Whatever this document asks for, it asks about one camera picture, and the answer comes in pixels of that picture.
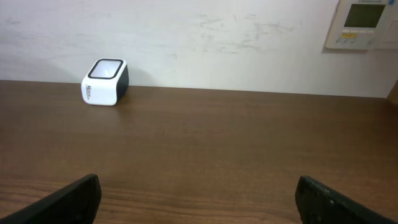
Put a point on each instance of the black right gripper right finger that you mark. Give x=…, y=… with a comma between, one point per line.
x=317, y=204

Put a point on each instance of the beige wall control panel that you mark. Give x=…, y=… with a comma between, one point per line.
x=363, y=25

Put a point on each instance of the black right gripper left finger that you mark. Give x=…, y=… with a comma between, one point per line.
x=76, y=203

